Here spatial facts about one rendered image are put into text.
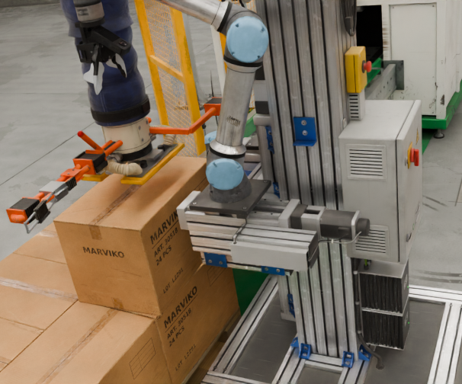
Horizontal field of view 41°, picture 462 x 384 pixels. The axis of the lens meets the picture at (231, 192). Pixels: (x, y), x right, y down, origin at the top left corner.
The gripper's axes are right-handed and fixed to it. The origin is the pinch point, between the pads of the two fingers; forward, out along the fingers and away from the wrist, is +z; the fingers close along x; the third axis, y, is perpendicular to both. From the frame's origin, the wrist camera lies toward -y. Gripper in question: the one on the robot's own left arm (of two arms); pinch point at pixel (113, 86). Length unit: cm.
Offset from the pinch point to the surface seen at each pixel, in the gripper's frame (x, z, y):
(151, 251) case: -13, 69, 12
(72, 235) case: -9, 64, 44
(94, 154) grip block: -17.7, 32.3, 29.6
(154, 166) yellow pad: -35, 45, 17
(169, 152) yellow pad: -47, 45, 17
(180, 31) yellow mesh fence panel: -153, 23, 65
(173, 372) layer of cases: -10, 128, 13
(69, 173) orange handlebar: -2.7, 32.4, 29.7
